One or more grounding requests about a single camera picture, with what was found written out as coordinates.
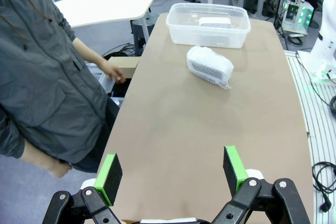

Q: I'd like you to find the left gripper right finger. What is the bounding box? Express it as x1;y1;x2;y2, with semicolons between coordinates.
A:
214;145;310;224

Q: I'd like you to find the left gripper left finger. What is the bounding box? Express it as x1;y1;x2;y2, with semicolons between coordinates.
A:
43;153;124;224

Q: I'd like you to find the bubble clock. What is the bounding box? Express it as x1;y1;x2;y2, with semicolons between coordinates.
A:
186;45;235;90

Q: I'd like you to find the unwrapped white clock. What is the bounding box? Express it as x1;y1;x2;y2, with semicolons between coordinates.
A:
198;17;232;29

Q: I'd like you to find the person's left forearm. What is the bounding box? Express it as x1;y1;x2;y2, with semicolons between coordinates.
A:
72;37;106;70

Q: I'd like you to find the person's right forearm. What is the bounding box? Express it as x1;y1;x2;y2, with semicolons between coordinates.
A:
18;140;64;176

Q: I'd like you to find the person's right hand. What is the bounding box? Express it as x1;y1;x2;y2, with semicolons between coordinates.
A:
49;159;72;180

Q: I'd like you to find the person's left hand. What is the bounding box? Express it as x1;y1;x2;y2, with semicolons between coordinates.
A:
98;60;126;85

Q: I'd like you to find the white plastic bin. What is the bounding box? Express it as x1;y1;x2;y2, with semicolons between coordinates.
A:
86;62;117;94

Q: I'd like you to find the grey slotted mounting plate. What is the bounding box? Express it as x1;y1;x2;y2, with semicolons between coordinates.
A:
284;49;336;224

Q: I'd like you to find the brown cardboard storage box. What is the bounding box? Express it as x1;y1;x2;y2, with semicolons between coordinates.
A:
107;56;140;78

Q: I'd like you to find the person in grey jacket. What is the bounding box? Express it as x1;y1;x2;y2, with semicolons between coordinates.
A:
0;0;119;174

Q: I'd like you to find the clear plastic container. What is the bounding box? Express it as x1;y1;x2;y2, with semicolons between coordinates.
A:
165;3;251;49

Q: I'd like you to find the white table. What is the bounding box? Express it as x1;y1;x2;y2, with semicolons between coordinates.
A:
53;0;164;29

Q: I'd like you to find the white device with green lights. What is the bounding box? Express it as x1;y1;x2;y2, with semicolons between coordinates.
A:
282;0;315;35

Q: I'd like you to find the black cable with plug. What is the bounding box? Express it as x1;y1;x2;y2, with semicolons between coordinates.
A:
311;161;336;213

